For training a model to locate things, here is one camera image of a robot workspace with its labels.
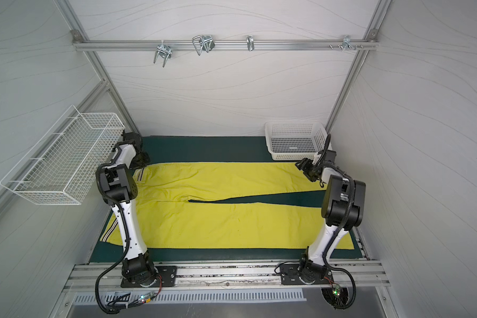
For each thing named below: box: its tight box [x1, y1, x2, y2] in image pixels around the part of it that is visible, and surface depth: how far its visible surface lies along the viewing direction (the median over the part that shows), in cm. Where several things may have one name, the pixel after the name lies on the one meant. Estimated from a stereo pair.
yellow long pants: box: [101, 162, 356, 251], surface depth 92 cm
